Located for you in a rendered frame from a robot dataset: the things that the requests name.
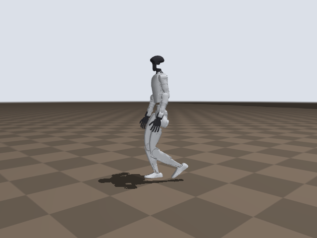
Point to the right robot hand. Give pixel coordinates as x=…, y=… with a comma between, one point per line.
x=144, y=121

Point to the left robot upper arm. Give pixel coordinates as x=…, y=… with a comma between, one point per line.
x=164, y=84

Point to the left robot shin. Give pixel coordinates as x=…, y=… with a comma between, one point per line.
x=164, y=158

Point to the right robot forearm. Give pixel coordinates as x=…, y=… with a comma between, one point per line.
x=150, y=108

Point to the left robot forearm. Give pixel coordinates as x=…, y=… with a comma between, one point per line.
x=164, y=103

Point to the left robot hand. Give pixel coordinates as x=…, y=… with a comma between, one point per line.
x=156, y=123

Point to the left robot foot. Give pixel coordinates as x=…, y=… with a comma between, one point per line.
x=179, y=170

